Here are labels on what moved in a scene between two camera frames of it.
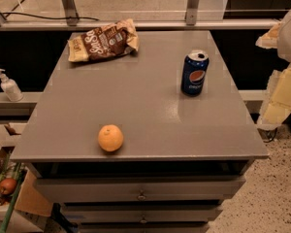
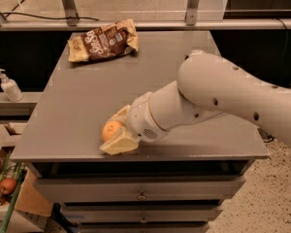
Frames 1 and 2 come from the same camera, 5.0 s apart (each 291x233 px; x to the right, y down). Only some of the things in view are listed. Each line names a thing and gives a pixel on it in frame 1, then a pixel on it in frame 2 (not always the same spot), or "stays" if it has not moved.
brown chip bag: x=105 y=42 stays
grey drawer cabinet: x=182 y=155 stays
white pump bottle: x=10 y=87 stays
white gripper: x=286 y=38 → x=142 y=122
